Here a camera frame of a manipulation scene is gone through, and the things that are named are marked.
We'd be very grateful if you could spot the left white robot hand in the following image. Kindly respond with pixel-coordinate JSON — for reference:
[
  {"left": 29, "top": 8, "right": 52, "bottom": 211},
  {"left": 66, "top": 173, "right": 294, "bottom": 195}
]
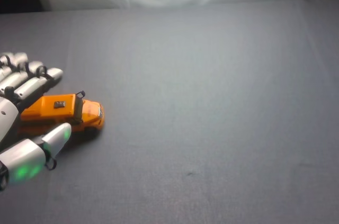
[{"left": 0, "top": 51, "right": 73, "bottom": 192}]

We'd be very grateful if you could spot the yellow toy school bus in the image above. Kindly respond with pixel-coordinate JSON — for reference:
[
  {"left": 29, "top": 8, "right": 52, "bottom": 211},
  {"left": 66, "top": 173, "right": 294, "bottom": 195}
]
[{"left": 17, "top": 90, "right": 105, "bottom": 142}]

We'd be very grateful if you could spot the grey table cloth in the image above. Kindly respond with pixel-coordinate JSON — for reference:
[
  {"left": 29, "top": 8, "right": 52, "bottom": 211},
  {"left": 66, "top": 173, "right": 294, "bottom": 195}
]
[{"left": 0, "top": 0, "right": 339, "bottom": 224}]

